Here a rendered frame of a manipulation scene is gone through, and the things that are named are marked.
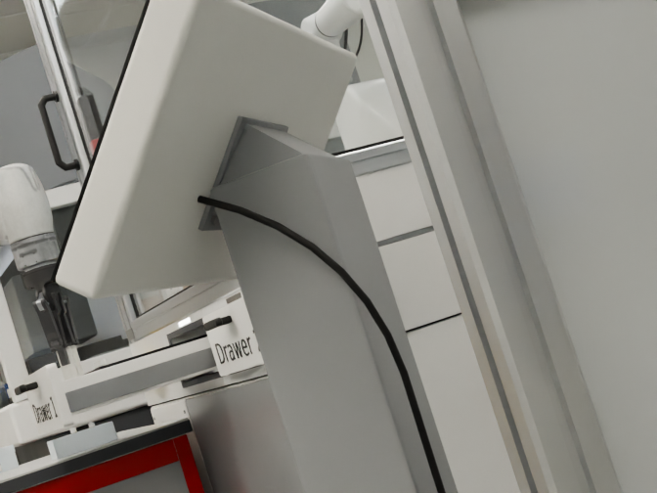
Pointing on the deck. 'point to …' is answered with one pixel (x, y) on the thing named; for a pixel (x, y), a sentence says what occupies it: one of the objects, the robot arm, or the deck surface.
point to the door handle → (53, 133)
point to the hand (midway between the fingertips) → (70, 364)
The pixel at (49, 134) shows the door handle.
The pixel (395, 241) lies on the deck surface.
